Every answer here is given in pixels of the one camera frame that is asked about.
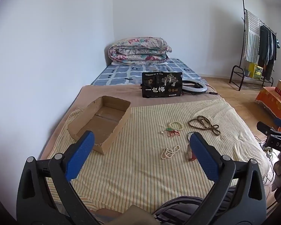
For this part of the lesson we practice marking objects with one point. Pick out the striped hanging towel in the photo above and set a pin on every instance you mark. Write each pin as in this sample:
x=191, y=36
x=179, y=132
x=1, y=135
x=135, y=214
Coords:
x=252, y=37

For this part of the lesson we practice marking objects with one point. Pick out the black clothes rack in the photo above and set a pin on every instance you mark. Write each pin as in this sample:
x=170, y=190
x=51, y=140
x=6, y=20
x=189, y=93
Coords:
x=239, y=75

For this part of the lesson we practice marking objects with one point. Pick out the brown bed blanket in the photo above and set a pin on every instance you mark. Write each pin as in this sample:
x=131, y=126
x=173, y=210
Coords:
x=130, y=93

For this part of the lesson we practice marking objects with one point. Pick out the folded floral quilt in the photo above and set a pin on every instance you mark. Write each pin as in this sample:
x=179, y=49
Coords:
x=140, y=50

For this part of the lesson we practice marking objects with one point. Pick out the dark striped cloth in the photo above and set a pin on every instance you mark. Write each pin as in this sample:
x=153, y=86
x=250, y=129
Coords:
x=177, y=210

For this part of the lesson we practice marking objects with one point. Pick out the dark hanging clothes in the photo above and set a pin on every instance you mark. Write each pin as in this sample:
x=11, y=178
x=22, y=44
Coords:
x=267, y=51

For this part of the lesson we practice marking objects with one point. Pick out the black snack bag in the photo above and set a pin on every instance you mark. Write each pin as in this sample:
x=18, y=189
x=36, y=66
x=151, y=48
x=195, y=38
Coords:
x=160, y=84

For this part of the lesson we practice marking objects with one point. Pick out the white ring light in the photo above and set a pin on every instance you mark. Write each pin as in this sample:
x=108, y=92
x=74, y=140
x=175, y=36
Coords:
x=193, y=87

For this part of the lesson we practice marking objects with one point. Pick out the open cardboard box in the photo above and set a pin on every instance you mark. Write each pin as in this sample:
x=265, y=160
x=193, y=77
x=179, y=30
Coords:
x=105, y=117

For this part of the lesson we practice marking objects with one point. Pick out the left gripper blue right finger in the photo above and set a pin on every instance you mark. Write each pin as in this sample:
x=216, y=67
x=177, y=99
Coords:
x=207, y=156

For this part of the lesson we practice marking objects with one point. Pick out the red strap wristwatch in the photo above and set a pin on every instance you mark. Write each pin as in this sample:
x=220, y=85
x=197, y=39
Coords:
x=190, y=154

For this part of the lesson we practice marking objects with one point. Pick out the striped yellow towel blanket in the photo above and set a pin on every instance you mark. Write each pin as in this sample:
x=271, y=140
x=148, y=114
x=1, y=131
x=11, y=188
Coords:
x=147, y=169

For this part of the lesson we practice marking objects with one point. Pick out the yellow box on rack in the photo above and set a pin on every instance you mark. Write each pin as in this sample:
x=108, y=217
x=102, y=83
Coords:
x=255, y=71

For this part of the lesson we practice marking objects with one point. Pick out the orange cloth covered stool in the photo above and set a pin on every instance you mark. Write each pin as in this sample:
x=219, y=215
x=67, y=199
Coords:
x=270, y=100

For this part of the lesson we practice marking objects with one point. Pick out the blue checked bed sheet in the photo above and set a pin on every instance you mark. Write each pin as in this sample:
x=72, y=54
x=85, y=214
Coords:
x=127, y=75

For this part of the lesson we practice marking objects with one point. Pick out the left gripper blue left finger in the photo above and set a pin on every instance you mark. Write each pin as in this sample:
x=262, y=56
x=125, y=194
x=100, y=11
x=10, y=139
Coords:
x=77, y=154

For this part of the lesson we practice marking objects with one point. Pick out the green jade red-cord pendant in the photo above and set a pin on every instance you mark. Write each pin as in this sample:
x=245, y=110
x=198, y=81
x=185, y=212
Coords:
x=170, y=132

